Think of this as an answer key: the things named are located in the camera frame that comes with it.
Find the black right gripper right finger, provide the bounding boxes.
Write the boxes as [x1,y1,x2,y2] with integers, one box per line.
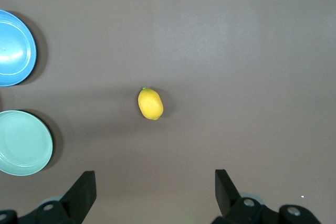
[211,169,280,224]

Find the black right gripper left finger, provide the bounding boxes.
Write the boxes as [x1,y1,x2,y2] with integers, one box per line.
[19,170,97,224]

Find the yellow lemon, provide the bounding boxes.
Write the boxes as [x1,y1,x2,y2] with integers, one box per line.
[138,87,164,121]

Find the mint green plate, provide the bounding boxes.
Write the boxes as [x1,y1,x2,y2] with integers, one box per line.
[0,110,54,176]

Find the blue plate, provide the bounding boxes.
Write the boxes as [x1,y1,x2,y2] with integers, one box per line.
[0,9,37,87]

